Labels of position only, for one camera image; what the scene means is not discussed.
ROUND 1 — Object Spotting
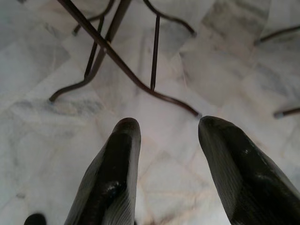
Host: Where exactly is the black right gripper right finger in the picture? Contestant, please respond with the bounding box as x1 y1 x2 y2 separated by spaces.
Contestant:
198 116 300 225

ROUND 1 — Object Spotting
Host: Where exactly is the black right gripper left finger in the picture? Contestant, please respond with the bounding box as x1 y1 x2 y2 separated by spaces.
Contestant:
64 118 141 225

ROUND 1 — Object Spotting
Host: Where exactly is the dark metal chair leg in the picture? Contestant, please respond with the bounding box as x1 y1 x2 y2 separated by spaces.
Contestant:
254 24 300 45
273 107 300 118

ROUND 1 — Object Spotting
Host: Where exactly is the black rounded object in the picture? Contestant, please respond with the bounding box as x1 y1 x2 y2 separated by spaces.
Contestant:
24 212 47 225

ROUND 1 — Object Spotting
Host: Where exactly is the dark metal table leg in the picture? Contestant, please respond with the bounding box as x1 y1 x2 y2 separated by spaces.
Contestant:
48 0 132 102
142 0 197 37
57 0 203 117
72 0 116 36

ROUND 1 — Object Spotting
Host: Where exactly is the thin dark metal brace rod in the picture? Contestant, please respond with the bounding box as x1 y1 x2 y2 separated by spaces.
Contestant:
150 14 161 91
83 15 105 79

